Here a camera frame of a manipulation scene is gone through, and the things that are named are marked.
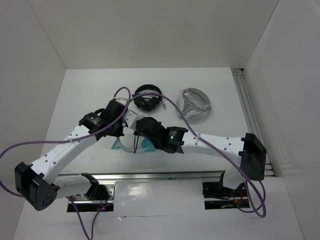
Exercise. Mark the aluminium side rail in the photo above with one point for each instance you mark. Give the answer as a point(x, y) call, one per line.
point(246, 103)

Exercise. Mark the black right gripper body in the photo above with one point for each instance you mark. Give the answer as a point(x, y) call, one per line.
point(156, 143)

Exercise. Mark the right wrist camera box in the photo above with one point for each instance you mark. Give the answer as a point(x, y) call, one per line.
point(131, 118)

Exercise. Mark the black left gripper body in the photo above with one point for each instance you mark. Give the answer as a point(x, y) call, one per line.
point(118, 133)

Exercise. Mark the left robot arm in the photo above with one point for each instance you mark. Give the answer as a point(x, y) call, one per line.
point(39, 183)

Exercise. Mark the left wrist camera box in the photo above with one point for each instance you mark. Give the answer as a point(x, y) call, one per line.
point(121, 100)

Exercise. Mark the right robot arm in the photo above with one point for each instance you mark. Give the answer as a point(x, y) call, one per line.
point(246, 155)

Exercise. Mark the aluminium table edge rail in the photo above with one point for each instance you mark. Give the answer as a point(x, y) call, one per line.
point(158, 176)

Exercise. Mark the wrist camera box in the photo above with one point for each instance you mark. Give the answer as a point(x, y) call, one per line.
point(131, 118)
point(121, 100)

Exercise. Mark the black wired headphones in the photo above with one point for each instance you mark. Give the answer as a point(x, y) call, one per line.
point(149, 102)

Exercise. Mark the teal cat-ear headphones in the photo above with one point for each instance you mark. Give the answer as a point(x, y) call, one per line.
point(145, 147)

